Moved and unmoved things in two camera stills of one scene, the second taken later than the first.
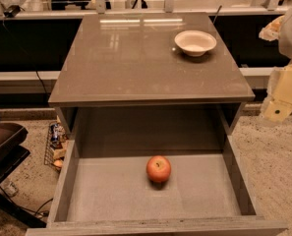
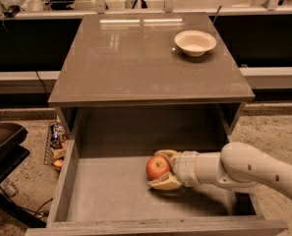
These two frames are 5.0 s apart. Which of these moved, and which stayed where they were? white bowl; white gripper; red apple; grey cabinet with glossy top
Moved: white gripper
Stayed: grey cabinet with glossy top; red apple; white bowl
